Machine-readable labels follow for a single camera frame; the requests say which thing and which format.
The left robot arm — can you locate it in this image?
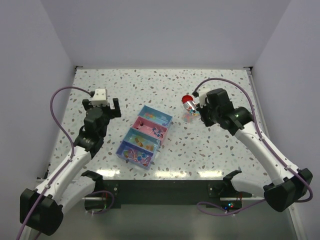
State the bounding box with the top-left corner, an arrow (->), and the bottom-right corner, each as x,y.
19,98 -> 121,236

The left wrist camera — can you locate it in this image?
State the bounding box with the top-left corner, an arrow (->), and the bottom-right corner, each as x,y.
90,88 -> 109,107

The pink candy bin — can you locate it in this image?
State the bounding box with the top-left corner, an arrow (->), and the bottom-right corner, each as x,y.
132,116 -> 168,142

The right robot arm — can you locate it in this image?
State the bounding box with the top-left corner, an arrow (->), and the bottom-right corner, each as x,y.
193,88 -> 313,212

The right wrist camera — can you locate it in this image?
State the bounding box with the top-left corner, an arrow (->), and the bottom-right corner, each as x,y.
192,88 -> 209,108

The red jar lid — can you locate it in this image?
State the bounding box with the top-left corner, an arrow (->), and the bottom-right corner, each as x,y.
181,95 -> 193,104

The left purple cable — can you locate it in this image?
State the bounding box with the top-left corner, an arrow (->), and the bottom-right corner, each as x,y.
16,86 -> 116,240

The clear plastic jar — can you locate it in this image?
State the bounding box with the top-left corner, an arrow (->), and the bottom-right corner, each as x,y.
182,110 -> 199,123

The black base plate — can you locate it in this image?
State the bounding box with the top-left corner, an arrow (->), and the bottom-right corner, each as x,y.
74,178 -> 253,217

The purple candy bin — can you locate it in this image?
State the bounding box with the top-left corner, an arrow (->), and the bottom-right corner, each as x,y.
116,140 -> 156,170

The blue end candy bin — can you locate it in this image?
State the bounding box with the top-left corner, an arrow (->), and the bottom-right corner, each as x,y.
138,105 -> 173,129

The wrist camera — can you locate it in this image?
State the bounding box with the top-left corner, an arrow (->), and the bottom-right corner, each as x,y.
192,88 -> 209,108
90,88 -> 109,107

